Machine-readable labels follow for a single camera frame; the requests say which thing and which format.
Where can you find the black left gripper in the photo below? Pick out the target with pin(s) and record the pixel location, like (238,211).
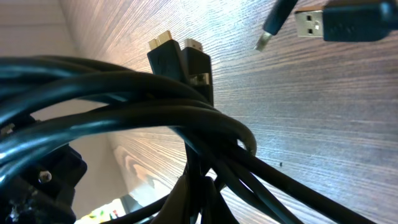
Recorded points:
(44,191)

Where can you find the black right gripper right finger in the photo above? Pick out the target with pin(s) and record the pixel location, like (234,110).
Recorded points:
(214,209)

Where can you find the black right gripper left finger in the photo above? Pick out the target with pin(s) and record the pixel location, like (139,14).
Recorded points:
(175,209)

